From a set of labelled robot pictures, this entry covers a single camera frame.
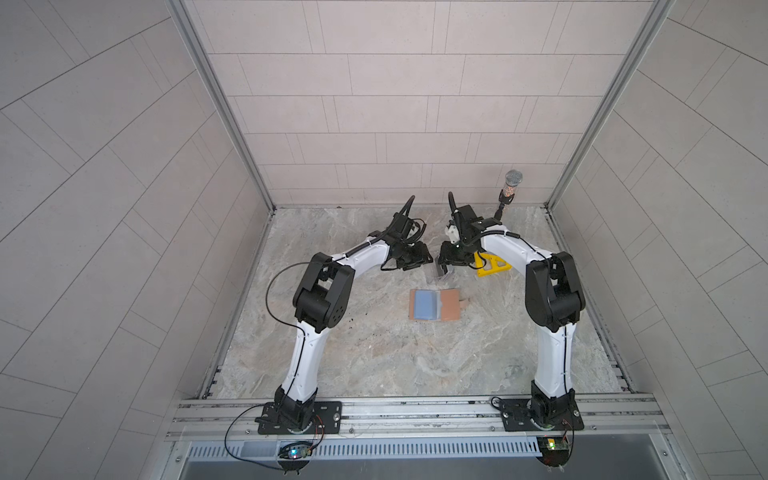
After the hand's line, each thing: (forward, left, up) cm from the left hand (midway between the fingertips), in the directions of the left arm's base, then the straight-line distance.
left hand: (435, 256), depth 95 cm
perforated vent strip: (-50, +41, -7) cm, 65 cm away
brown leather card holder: (-14, +1, -5) cm, 15 cm away
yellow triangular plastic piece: (-10, -14, +11) cm, 20 cm away
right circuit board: (-50, -25, -6) cm, 56 cm away
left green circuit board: (-50, +34, -1) cm, 61 cm away
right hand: (0, -2, -2) cm, 3 cm away
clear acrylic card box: (-4, 0, -5) cm, 7 cm away
